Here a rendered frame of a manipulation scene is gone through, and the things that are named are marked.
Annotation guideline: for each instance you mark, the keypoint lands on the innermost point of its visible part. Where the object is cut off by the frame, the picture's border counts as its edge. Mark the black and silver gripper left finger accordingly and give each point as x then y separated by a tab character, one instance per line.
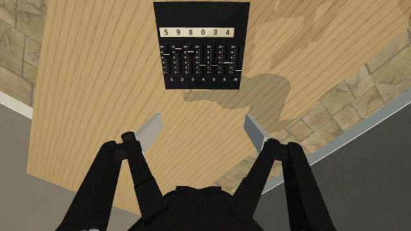
91	207

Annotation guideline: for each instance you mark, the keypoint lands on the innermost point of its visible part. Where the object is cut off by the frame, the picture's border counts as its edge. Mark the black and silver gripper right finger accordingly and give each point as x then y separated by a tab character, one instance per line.
306	208

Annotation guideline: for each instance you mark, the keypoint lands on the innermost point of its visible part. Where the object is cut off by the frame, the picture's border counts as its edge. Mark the black lighting desk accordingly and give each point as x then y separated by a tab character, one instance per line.
213	32

